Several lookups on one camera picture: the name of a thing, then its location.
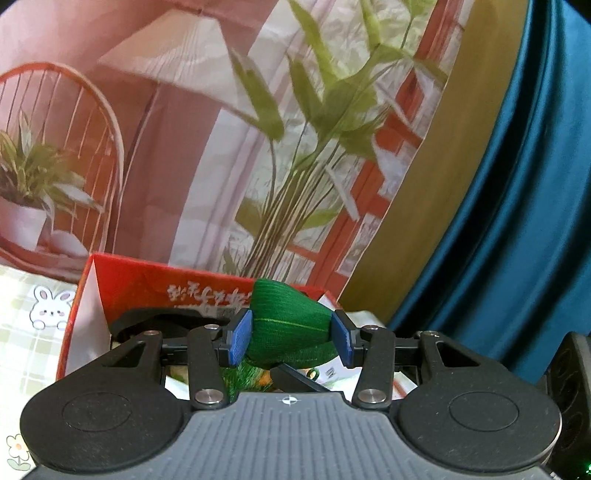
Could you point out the printed room scene wall cloth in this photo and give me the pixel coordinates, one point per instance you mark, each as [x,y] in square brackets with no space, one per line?
[184,138]

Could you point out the blue curtain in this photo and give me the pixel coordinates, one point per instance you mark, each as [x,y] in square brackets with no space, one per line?
[517,207]

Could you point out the green packet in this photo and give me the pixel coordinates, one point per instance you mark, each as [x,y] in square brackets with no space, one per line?
[286,318]

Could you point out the white printed packet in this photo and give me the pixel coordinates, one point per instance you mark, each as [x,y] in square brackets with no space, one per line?
[334,374]

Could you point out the red cardboard box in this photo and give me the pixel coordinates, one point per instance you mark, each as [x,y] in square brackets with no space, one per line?
[129,281]

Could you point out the green fuzzy soft toy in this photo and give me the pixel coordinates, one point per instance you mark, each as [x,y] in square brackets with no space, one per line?
[244,378]

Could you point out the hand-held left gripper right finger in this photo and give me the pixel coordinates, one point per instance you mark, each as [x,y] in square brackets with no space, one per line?
[344,339]

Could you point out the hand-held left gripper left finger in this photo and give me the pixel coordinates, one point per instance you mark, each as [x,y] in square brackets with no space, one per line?
[240,339]

